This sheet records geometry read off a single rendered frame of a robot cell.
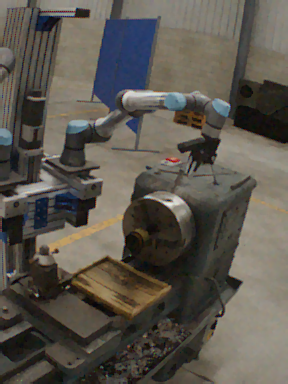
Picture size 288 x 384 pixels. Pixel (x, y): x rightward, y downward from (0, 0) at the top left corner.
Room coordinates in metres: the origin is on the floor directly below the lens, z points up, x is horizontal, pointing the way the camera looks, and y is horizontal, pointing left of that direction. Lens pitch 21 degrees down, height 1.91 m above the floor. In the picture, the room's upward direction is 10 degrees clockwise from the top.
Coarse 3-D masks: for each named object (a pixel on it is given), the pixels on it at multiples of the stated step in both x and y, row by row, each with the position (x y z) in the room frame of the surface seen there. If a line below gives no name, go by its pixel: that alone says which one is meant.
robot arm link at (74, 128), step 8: (80, 120) 2.23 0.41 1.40; (72, 128) 2.14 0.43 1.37; (80, 128) 2.14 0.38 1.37; (88, 128) 2.20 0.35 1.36; (72, 136) 2.14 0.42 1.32; (80, 136) 2.15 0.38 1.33; (88, 136) 2.18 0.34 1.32; (64, 144) 2.16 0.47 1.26; (72, 144) 2.14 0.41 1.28; (80, 144) 2.15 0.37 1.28
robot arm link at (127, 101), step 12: (120, 96) 1.89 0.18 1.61; (132, 96) 1.84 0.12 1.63; (144, 96) 1.78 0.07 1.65; (156, 96) 1.73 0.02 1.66; (168, 96) 1.64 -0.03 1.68; (180, 96) 1.63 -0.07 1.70; (192, 96) 1.68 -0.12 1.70; (120, 108) 1.89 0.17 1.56; (132, 108) 1.86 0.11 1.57; (144, 108) 1.79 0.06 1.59; (156, 108) 1.73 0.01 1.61; (168, 108) 1.63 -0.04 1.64; (180, 108) 1.63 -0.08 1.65; (192, 108) 1.67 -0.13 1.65
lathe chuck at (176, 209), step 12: (132, 204) 1.74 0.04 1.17; (156, 204) 1.68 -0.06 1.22; (168, 204) 1.67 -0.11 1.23; (180, 204) 1.72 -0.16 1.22; (132, 216) 1.74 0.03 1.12; (156, 216) 1.68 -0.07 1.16; (168, 216) 1.65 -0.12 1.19; (180, 216) 1.65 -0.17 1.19; (132, 228) 1.73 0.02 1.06; (168, 228) 1.64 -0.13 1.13; (180, 228) 1.62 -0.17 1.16; (144, 252) 1.69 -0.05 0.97; (156, 252) 1.66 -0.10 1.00; (168, 252) 1.63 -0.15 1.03; (180, 252) 1.62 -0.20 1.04; (156, 264) 1.65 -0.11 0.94
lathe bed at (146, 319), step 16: (128, 256) 1.82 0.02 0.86; (144, 272) 1.73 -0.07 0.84; (176, 288) 1.63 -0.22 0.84; (96, 304) 1.50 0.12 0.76; (160, 304) 1.62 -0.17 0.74; (176, 304) 1.69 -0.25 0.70; (144, 320) 1.45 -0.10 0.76; (0, 336) 1.02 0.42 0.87; (16, 336) 1.05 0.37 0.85; (32, 336) 1.11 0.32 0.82; (128, 336) 1.37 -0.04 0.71; (0, 352) 0.96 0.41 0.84; (16, 352) 1.05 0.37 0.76; (32, 352) 1.09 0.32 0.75; (112, 352) 1.25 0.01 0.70; (0, 368) 0.88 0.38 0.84; (16, 368) 0.88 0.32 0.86; (32, 368) 0.92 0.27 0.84; (48, 368) 0.92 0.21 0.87
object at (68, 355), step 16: (0, 304) 1.16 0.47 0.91; (16, 304) 1.18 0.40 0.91; (0, 320) 1.08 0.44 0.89; (16, 320) 1.12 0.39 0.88; (32, 320) 1.13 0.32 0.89; (48, 336) 1.09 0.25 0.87; (64, 336) 1.05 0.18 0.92; (112, 336) 1.11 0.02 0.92; (48, 352) 0.97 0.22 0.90; (64, 352) 0.99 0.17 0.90; (80, 352) 1.01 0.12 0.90; (96, 352) 1.03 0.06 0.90; (64, 368) 0.92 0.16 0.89; (80, 368) 0.95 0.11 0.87
